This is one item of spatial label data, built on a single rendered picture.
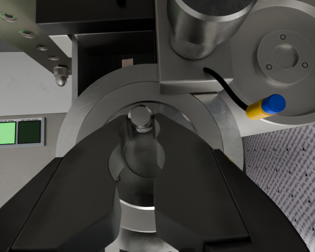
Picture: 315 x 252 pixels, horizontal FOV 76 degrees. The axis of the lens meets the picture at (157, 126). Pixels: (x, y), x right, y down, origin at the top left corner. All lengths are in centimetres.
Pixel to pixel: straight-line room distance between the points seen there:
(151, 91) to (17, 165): 48
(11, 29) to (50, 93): 223
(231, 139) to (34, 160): 49
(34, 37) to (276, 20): 39
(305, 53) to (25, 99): 269
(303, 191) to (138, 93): 23
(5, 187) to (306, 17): 62
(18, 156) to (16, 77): 233
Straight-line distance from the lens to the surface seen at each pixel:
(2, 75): 298
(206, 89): 16
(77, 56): 20
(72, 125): 17
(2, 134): 61
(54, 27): 19
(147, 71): 17
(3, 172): 61
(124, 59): 209
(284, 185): 33
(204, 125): 16
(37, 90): 273
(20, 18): 42
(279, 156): 33
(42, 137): 56
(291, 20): 24
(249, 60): 20
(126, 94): 16
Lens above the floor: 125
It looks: 7 degrees down
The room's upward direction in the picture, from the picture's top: 177 degrees clockwise
